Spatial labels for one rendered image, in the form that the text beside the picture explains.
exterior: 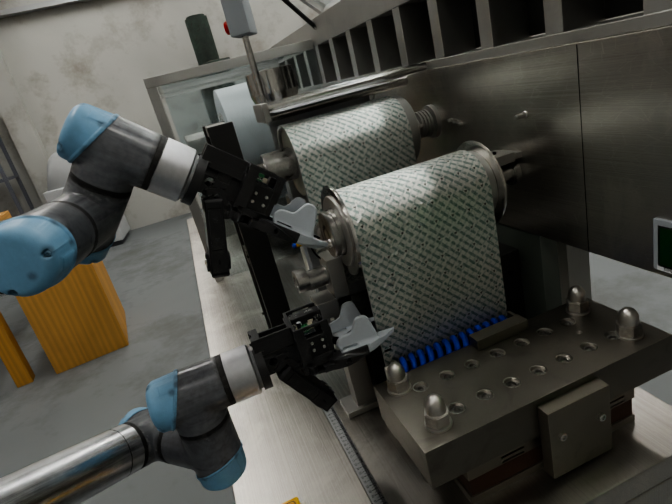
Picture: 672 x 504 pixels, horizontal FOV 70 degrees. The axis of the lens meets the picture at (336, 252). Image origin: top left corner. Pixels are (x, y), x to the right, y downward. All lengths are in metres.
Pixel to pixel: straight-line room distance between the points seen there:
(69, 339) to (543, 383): 3.49
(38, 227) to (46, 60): 7.54
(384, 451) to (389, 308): 0.24
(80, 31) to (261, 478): 7.51
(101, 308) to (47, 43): 5.00
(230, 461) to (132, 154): 0.45
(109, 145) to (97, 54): 7.34
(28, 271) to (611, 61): 0.69
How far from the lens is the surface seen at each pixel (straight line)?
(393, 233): 0.72
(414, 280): 0.76
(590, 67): 0.73
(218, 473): 0.77
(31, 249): 0.54
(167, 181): 0.64
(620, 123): 0.72
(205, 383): 0.70
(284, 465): 0.88
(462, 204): 0.77
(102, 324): 3.85
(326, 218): 0.72
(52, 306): 3.82
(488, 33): 0.89
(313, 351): 0.71
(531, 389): 0.71
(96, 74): 7.95
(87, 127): 0.64
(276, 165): 0.93
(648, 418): 0.88
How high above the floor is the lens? 1.48
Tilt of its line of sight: 20 degrees down
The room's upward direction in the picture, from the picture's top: 14 degrees counter-clockwise
